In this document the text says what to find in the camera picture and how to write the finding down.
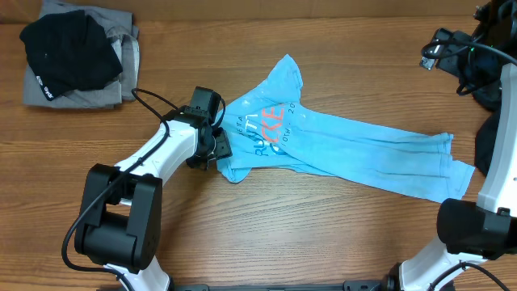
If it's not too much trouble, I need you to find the folded black garment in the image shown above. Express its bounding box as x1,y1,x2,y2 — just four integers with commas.
19,10,123,101

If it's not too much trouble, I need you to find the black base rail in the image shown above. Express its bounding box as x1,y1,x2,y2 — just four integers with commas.
174,280,382,291

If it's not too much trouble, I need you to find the unfolded black garment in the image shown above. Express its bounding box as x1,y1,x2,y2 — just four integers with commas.
473,81,502,176

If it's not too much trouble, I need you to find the light blue t-shirt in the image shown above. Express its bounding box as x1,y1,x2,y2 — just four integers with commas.
217,55,474,203

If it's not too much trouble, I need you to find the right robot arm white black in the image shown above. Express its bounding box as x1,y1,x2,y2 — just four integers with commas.
375,42,516,290

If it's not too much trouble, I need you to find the folded grey garment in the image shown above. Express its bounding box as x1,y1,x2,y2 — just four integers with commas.
23,0,140,109

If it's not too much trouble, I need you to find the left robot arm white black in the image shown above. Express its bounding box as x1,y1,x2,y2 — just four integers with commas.
62,106,231,290

